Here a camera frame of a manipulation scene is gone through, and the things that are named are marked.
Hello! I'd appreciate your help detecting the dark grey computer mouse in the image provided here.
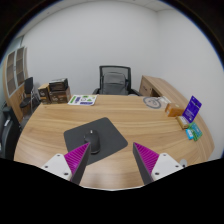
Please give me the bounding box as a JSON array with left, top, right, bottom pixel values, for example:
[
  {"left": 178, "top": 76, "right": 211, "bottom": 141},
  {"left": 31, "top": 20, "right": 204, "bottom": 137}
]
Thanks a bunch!
[{"left": 83, "top": 129, "right": 101, "bottom": 155}]

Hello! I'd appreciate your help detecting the small blue box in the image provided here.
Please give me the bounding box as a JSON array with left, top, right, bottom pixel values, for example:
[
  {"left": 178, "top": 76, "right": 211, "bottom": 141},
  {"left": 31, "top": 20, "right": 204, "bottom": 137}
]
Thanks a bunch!
[{"left": 185, "top": 128, "right": 195, "bottom": 141}]

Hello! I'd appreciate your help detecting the wooden side desk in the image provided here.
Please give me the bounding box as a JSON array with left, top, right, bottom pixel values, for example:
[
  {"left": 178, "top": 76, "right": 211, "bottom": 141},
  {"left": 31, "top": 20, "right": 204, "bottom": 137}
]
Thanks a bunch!
[{"left": 139, "top": 75, "right": 191, "bottom": 108}]

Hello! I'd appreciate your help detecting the black mesh office chair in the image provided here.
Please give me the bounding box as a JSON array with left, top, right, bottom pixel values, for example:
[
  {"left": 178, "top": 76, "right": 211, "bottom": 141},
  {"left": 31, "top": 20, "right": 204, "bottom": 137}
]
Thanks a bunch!
[{"left": 92, "top": 65, "right": 143, "bottom": 97}]

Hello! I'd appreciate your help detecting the brown cardboard box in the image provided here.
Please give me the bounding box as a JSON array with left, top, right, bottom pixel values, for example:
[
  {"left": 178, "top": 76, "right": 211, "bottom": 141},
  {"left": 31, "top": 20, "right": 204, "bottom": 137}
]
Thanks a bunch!
[{"left": 164, "top": 102, "right": 185, "bottom": 118}]

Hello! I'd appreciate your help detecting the round grey disc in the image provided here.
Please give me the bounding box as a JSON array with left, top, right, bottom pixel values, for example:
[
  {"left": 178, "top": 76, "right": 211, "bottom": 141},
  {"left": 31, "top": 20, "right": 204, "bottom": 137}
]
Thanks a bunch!
[{"left": 143, "top": 96, "right": 163, "bottom": 110}]

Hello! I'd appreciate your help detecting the black padded chair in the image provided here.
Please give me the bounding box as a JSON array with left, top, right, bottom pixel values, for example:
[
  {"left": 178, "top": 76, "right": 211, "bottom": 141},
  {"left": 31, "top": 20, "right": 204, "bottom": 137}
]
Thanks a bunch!
[{"left": 0, "top": 106, "right": 22, "bottom": 160}]

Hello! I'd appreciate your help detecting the small brown box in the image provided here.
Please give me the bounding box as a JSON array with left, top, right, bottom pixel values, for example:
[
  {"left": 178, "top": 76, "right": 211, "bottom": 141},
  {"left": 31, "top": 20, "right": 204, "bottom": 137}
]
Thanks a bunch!
[{"left": 37, "top": 83, "right": 51, "bottom": 105}]

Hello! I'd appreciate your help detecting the green flat box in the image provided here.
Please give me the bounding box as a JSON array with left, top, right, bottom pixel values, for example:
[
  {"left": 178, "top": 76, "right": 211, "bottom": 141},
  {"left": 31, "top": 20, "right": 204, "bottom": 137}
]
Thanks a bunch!
[{"left": 188, "top": 122, "right": 204, "bottom": 142}]

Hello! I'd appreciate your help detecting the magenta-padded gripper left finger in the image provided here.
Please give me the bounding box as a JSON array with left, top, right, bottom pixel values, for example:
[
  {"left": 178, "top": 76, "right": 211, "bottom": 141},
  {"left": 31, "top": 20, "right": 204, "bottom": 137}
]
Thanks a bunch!
[{"left": 40, "top": 142, "right": 92, "bottom": 185}]

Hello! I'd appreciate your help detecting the white green purple leaflet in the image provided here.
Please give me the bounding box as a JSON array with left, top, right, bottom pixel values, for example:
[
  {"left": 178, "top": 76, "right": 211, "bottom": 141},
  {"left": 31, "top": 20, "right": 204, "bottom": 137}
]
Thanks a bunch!
[{"left": 67, "top": 94, "right": 98, "bottom": 107}]

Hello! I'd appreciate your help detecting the dark grey mouse pad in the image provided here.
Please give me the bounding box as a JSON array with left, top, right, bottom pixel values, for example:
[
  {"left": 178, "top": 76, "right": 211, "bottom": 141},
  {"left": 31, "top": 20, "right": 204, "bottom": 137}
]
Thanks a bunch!
[{"left": 63, "top": 116, "right": 129, "bottom": 166}]

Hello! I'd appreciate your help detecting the wooden shelf unit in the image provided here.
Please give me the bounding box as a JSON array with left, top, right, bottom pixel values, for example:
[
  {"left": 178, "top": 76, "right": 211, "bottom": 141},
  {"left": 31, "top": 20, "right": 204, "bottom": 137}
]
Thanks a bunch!
[{"left": 2, "top": 46, "right": 29, "bottom": 123}]

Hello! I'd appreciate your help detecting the purple upright package card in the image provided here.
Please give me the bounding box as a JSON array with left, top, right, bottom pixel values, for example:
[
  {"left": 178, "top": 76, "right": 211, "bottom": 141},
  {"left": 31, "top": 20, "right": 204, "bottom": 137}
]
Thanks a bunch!
[{"left": 181, "top": 95, "right": 203, "bottom": 124}]

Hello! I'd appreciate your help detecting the black box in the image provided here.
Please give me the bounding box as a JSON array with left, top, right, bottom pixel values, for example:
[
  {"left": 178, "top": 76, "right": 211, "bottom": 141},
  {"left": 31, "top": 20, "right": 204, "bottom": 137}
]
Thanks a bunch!
[{"left": 48, "top": 78, "right": 69, "bottom": 92}]

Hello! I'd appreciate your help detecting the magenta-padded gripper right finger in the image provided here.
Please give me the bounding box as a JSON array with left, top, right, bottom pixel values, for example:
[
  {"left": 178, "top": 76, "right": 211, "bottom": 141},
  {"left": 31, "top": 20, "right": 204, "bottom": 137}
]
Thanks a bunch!
[{"left": 132, "top": 142, "right": 184, "bottom": 185}]

